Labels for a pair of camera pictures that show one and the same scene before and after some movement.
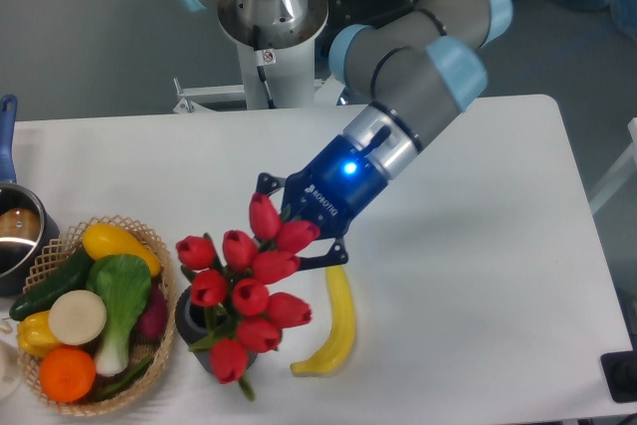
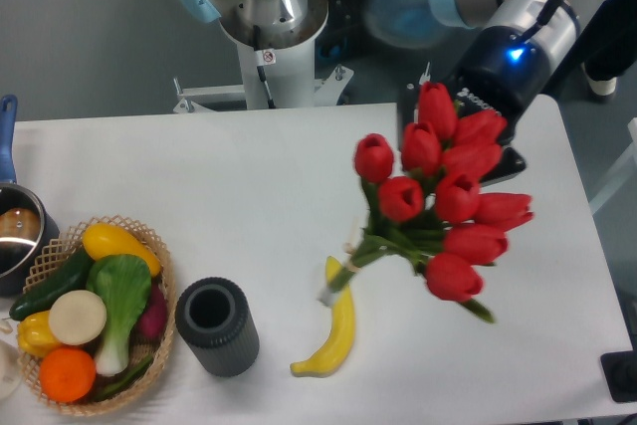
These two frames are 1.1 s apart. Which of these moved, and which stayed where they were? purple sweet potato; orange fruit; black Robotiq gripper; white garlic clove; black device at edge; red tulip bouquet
Moved: red tulip bouquet; black Robotiq gripper
Stayed: orange fruit; black device at edge; white garlic clove; purple sweet potato
